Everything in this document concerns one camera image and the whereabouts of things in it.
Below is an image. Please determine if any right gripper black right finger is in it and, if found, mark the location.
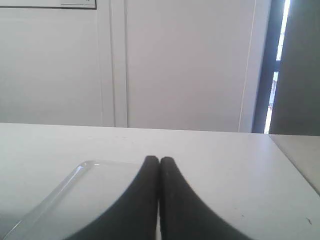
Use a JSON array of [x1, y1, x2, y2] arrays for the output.
[[159, 157, 250, 240]]

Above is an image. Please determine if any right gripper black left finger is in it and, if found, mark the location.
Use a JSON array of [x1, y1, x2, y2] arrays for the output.
[[67, 155, 160, 240]]

